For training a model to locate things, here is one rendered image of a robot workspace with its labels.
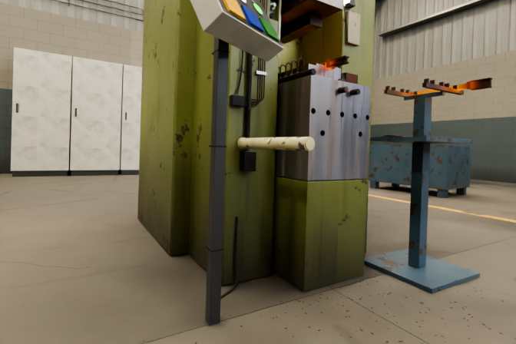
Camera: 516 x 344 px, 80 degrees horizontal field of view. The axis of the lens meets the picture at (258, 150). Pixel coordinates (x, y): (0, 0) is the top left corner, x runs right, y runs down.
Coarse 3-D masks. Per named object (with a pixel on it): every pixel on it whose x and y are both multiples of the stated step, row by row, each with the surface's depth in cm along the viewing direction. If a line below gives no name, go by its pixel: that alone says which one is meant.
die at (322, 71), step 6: (306, 66) 136; (312, 66) 136; (318, 66) 138; (324, 66) 140; (282, 72) 152; (288, 72) 147; (294, 72) 143; (318, 72) 138; (324, 72) 140; (330, 72) 142; (336, 72) 144; (330, 78) 142; (336, 78) 144
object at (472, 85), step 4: (476, 80) 146; (480, 80) 144; (484, 80) 143; (488, 80) 142; (460, 84) 152; (464, 84) 150; (468, 84) 148; (472, 84) 148; (476, 84) 146; (480, 84) 145; (484, 84) 143; (488, 84) 142; (460, 88) 152; (464, 88) 151; (468, 88) 148; (472, 88) 147; (476, 88) 146; (480, 88) 145; (484, 88) 145; (412, 92) 175; (420, 92) 171; (424, 92) 169; (428, 92) 166
